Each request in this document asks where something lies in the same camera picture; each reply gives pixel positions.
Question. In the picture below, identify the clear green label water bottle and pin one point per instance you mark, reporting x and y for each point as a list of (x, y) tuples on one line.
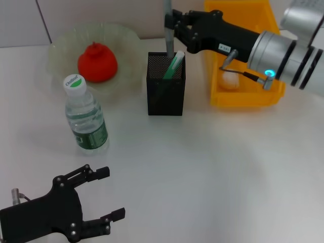
[(87, 121)]

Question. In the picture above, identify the black mesh pen holder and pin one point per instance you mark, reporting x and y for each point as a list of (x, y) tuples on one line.
[(165, 98)]

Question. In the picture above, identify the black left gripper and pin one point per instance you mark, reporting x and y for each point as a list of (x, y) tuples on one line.
[(43, 215)]

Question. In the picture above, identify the clear glass fruit plate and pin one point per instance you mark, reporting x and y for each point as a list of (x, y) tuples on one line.
[(124, 50)]

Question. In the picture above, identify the white paper ball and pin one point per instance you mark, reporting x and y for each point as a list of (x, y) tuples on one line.
[(229, 81)]

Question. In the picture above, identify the red orange fruit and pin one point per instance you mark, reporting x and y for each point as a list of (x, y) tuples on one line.
[(97, 63)]

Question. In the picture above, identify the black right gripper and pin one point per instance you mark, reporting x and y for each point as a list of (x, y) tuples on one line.
[(222, 35)]

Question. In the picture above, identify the yellow plastic storage bin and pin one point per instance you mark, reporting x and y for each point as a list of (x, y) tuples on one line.
[(240, 98)]

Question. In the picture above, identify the silver glitter pen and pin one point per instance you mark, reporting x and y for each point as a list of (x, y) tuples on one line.
[(169, 38)]

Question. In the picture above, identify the mint green utility knife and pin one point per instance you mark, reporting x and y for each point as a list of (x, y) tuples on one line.
[(173, 65)]

